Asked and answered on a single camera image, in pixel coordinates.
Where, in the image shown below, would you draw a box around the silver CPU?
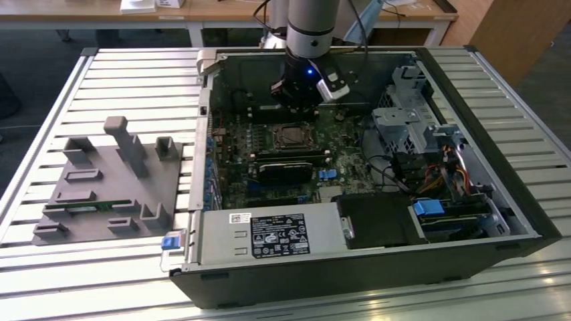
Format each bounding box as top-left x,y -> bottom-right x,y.
281,128 -> 306,144

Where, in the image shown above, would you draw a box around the black CPU socket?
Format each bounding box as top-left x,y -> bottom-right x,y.
270,122 -> 317,152

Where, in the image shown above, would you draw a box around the black RAM slot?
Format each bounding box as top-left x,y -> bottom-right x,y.
257,150 -> 327,158
255,156 -> 330,165

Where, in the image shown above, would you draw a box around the green motherboard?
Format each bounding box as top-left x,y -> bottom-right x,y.
207,100 -> 403,211

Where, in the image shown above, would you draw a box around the silver perforated drive cage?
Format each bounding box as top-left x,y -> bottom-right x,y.
371,65 -> 450,156

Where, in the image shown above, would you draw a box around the black graphics card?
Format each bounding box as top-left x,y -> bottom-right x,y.
255,160 -> 317,187

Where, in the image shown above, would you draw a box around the pale blue teach pendant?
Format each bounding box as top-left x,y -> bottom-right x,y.
346,0 -> 386,43

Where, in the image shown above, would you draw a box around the wooden desk white legs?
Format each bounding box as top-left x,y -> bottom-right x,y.
0,0 -> 461,47

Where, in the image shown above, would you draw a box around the silver chipset heatsink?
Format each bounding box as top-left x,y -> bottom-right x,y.
318,185 -> 346,202

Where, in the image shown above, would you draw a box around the silver power supply with label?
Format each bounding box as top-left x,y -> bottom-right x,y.
190,202 -> 357,268

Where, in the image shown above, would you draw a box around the blue disk carrier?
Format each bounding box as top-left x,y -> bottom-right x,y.
413,199 -> 446,219

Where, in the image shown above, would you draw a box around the wooden cabinet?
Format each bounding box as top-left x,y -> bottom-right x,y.
439,0 -> 571,88

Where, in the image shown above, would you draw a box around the grey parts rack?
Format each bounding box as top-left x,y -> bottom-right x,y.
31,115 -> 187,247

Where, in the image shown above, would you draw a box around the blue case latch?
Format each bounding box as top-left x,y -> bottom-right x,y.
161,233 -> 186,251

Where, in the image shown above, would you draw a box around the green RAM stick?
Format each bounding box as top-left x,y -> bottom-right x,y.
44,199 -> 135,213

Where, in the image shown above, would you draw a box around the black PC case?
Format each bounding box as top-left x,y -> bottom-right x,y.
167,45 -> 563,310

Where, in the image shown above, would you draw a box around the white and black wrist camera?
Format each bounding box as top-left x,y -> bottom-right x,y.
315,65 -> 351,101

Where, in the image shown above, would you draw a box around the grey case handle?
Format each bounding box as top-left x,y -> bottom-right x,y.
195,49 -> 227,77

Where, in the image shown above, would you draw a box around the black internal cable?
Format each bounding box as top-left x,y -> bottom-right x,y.
362,153 -> 414,195

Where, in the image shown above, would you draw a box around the coloured power wire bundle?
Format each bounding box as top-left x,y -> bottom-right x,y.
419,163 -> 474,197

